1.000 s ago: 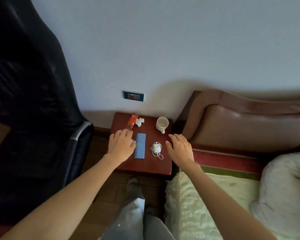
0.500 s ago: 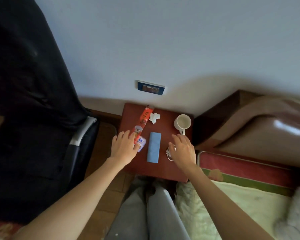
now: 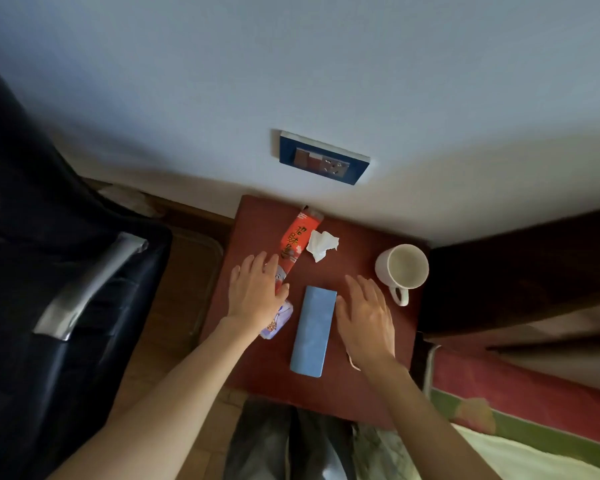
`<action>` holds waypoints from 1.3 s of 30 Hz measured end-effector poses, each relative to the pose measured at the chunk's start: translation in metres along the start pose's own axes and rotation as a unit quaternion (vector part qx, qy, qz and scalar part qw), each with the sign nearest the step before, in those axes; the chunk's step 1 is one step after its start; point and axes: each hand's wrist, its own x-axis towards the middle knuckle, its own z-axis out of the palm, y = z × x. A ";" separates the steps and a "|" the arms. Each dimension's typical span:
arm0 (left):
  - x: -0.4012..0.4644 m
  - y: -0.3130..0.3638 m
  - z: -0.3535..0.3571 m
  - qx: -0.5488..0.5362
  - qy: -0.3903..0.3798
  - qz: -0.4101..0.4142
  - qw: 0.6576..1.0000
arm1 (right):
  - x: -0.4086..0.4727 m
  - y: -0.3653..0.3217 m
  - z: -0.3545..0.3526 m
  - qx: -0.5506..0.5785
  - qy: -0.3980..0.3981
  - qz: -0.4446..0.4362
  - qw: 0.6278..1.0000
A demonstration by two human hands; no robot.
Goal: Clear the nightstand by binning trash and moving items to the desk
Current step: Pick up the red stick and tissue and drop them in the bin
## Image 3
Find brown padded headboard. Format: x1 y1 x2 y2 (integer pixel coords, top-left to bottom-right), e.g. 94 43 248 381
419 204 600 383

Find printed tissue packet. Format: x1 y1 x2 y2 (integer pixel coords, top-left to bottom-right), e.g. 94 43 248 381
259 299 295 341

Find person's left hand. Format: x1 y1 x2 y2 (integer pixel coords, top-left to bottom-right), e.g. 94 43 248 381
225 251 291 341

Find white ceramic mug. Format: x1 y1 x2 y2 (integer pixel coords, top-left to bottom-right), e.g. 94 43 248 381
374 243 430 307

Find person's right forearm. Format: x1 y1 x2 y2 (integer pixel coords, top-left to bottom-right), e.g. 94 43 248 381
362 354 503 480

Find white tissue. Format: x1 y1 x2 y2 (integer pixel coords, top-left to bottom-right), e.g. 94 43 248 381
305 229 341 263

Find black leather office chair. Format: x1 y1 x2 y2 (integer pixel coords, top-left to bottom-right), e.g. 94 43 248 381
0 49 173 480

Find person's right hand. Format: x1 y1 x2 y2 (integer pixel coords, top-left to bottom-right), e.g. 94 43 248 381
335 274 397 371

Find person's grey trousers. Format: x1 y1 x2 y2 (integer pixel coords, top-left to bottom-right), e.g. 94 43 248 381
223 397 356 480

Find person's left forearm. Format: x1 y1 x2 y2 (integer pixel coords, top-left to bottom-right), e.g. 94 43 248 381
47 317 261 480

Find blue framed wall socket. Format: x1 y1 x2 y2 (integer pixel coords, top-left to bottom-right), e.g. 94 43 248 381
279 130 371 187

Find red patterned mattress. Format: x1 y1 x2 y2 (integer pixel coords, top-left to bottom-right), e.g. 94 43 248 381
432 347 600 471

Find blue soft case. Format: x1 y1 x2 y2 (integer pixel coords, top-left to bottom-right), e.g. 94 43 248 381
289 285 339 379

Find red wooden nightstand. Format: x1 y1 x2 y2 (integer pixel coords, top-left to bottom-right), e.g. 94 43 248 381
198 194 431 431

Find red snack wrapper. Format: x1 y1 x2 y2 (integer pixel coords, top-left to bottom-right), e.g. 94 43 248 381
275 207 325 295

